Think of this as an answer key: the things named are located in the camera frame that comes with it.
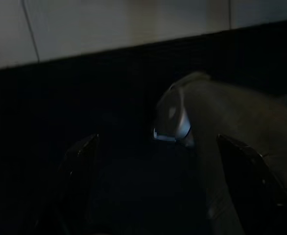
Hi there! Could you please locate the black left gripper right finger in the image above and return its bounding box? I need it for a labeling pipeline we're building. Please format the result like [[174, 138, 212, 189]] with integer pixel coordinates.
[[216, 133, 287, 235]]

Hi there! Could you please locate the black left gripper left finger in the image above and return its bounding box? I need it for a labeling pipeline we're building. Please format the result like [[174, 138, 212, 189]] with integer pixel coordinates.
[[35, 133, 100, 235]]

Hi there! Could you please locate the black floor mat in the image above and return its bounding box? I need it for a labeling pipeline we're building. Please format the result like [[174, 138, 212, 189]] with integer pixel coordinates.
[[0, 18, 287, 235]]

